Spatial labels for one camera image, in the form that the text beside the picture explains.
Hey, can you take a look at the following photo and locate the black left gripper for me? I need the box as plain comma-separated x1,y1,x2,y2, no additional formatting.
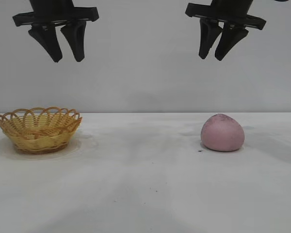
12,0,99,63

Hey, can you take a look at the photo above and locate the yellow woven plastic basket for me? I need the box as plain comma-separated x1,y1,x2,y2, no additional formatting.
0,106,83,155

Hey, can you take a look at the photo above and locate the pink peach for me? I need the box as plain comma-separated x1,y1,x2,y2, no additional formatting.
200,113,245,152

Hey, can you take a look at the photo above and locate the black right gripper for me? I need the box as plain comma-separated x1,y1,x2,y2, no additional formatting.
185,0,267,62

